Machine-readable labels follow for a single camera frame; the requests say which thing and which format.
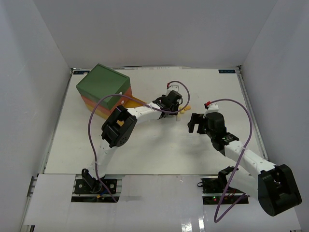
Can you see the pale yellow highlighter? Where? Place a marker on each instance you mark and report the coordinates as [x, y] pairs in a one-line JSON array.
[[178, 117]]

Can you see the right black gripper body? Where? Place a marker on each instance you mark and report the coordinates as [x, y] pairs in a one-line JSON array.
[[209, 132]]

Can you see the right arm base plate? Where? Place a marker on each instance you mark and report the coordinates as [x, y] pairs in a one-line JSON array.
[[212, 191]]

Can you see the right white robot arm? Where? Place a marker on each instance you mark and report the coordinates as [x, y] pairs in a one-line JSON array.
[[274, 186]]

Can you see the green drawer storage box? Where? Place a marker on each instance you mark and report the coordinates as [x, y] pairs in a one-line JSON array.
[[102, 81]]

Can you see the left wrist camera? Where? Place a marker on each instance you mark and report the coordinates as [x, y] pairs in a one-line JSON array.
[[172, 87]]

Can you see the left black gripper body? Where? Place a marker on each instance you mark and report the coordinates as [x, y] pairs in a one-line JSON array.
[[175, 108]]

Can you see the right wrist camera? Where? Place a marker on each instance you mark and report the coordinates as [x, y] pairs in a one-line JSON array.
[[210, 108]]

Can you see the blue corner label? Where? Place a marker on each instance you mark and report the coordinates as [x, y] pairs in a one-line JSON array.
[[226, 71]]

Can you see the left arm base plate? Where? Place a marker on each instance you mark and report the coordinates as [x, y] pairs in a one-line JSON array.
[[81, 187]]

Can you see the orange red drawer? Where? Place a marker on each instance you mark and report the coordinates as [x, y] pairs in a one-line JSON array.
[[93, 95]]

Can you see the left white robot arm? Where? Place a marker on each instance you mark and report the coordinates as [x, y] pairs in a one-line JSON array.
[[117, 130]]

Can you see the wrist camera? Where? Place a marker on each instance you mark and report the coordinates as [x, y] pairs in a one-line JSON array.
[[210, 108], [172, 87]]

